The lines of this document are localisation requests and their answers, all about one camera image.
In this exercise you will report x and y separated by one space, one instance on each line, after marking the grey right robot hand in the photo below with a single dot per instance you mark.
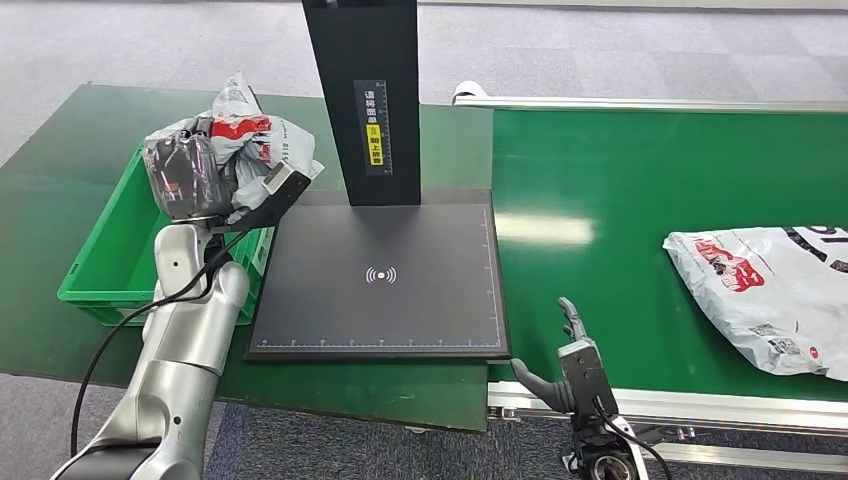
550 394

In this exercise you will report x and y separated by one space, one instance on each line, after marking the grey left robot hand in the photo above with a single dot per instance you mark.
185 179

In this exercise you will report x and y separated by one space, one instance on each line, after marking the grey courier bag red print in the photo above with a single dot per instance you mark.
291 142

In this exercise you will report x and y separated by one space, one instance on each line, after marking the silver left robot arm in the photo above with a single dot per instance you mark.
192 331

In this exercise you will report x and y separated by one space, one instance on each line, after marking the black inbound scanner machine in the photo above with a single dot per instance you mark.
430 298

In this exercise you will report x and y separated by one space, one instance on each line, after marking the black yellow machine label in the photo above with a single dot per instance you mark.
373 132

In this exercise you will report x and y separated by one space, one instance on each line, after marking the green conveyor belt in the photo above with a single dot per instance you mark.
596 166

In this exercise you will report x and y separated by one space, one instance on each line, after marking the green plastic crate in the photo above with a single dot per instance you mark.
106 265

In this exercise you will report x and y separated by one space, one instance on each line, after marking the grey courier bag black print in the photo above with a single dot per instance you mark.
782 298

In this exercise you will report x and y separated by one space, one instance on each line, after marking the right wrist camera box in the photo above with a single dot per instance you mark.
586 374

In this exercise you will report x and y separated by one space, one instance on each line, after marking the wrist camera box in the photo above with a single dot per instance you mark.
586 374
281 189

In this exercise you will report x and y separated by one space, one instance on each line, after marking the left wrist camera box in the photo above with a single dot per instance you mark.
281 189

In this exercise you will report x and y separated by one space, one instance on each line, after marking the aluminium conveyor side rail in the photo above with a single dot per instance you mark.
696 404
662 104

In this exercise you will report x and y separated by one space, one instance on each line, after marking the aluminium conveyor support frame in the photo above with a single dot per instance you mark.
729 457

